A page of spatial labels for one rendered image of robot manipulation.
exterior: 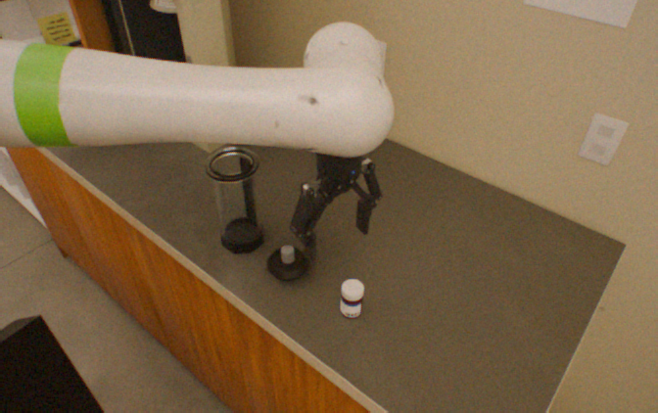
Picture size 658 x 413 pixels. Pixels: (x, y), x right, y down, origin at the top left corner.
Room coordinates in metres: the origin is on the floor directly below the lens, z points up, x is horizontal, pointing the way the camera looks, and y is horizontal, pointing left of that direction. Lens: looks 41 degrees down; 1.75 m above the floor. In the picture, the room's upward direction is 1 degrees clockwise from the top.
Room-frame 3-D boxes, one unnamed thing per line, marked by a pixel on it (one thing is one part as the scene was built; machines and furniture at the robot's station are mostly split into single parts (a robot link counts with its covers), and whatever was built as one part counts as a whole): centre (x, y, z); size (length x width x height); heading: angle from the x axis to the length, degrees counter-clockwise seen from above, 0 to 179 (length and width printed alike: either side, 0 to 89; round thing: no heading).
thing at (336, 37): (0.62, -0.01, 1.44); 0.13 x 0.11 x 0.14; 3
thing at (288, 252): (0.69, 0.09, 0.97); 0.09 x 0.09 x 0.07
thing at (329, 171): (0.63, -0.01, 1.27); 0.08 x 0.07 x 0.09; 125
